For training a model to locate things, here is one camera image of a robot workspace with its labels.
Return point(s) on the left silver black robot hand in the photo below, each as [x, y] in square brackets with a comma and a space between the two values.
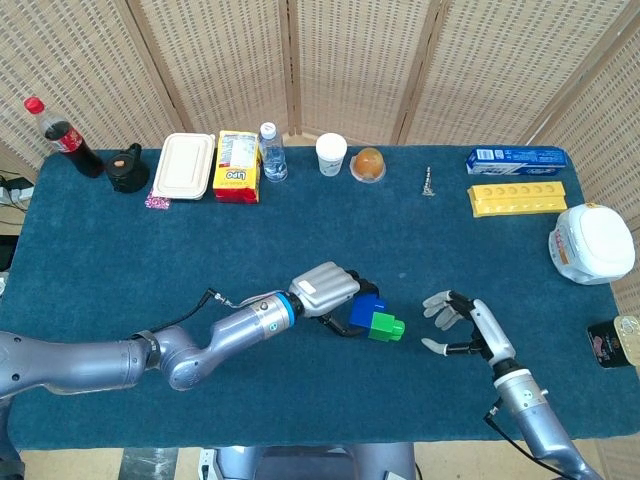
[322, 290]

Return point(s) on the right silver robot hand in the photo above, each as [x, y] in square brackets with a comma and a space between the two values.
[487, 325]

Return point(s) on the blue building block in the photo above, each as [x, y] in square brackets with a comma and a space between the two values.
[365, 310]

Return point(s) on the green building block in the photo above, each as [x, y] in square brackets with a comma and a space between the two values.
[385, 327]

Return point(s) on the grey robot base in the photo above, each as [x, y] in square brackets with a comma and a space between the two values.
[300, 462]

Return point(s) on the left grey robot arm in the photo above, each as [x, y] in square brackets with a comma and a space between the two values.
[100, 357]

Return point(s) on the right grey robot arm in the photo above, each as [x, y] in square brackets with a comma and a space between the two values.
[535, 420]

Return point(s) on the black tin can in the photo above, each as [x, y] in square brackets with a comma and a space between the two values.
[612, 345]

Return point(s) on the yellow plastic tray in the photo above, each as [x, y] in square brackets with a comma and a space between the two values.
[517, 200]

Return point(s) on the white plastic jar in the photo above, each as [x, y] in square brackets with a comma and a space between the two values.
[592, 245]

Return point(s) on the blue carpet mat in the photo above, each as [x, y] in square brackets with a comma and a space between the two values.
[200, 240]

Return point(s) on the orange jelly cup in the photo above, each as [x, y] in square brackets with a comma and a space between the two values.
[368, 165]

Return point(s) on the white paper cup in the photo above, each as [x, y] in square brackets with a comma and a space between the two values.
[331, 152]

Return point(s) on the clear water bottle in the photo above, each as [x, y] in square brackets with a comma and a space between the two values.
[274, 160]

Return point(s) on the yellow red snack bag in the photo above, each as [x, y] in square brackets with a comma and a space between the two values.
[235, 172]

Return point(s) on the small metal screw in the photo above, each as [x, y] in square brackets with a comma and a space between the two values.
[428, 185]

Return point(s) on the blue white toothpaste box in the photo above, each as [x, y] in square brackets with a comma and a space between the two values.
[515, 161]

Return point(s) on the pink patterned packet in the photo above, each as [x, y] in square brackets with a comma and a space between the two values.
[157, 202]

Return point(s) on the beige lunch box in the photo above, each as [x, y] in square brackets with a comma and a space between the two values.
[182, 165]

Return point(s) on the black lidded cup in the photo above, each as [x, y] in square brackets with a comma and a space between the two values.
[127, 175]

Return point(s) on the woven wooden folding screen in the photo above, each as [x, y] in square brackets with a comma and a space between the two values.
[350, 65]

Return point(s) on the cola bottle red cap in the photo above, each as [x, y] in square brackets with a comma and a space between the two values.
[75, 147]

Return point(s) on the white power strip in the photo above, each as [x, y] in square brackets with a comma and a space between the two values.
[17, 194]

